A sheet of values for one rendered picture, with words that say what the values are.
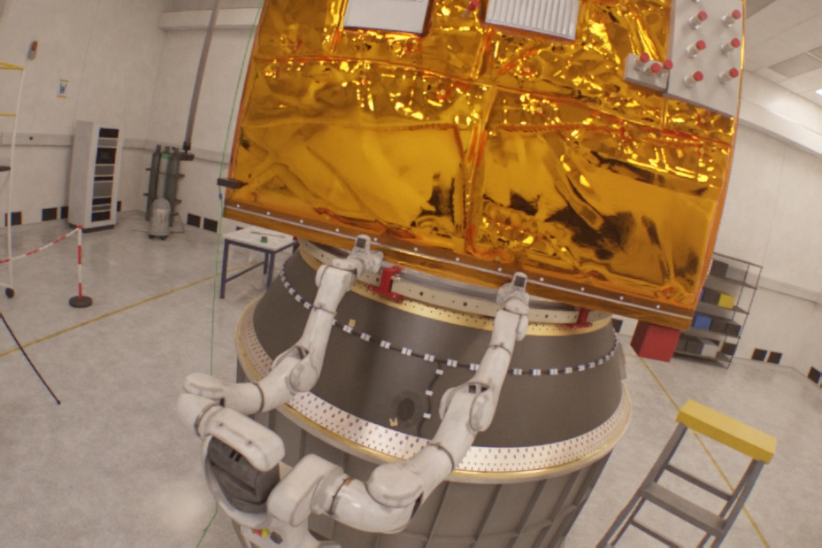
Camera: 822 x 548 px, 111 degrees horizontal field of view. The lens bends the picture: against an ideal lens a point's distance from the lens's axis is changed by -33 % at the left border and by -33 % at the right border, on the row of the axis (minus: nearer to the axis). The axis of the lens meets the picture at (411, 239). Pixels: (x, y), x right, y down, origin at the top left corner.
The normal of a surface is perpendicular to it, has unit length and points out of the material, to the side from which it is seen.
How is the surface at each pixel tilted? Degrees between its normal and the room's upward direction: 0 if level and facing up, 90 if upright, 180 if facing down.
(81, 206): 90
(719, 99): 90
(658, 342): 90
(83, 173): 90
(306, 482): 8
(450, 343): 62
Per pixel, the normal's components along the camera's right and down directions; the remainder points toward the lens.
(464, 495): 0.04, 0.18
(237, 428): 0.14, -0.94
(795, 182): -0.20, 0.14
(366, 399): -0.22, -0.36
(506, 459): 0.25, -0.57
